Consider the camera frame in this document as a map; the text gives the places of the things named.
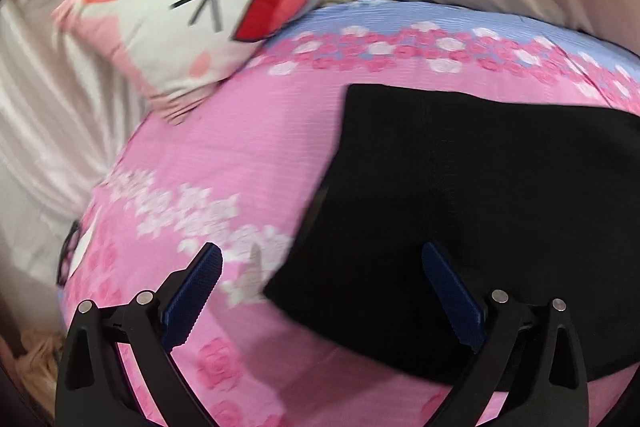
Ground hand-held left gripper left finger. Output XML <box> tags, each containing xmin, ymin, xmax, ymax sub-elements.
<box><xmin>55</xmin><ymin>243</ymin><xmax>223</xmax><ymax>427</ymax></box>

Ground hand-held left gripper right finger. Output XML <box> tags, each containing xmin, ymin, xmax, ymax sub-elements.
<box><xmin>421</xmin><ymin>242</ymin><xmax>591</xmax><ymax>427</ymax></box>

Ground black pants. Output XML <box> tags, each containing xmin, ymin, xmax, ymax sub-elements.
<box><xmin>263</xmin><ymin>83</ymin><xmax>640</xmax><ymax>383</ymax></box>

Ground pink floral bed blanket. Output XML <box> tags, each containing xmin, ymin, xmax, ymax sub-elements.
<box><xmin>52</xmin><ymin>0</ymin><xmax>640</xmax><ymax>427</ymax></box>

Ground tan fluffy plush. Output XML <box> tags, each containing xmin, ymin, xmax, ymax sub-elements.
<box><xmin>0</xmin><ymin>327</ymin><xmax>66</xmax><ymax>408</ymax></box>

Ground pale pink satin curtain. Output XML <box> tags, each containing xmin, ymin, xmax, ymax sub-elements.
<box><xmin>0</xmin><ymin>0</ymin><xmax>151</xmax><ymax>308</ymax></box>

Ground cartoon face pillow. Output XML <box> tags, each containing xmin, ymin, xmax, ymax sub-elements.
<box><xmin>51</xmin><ymin>0</ymin><xmax>328</xmax><ymax>128</ymax></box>

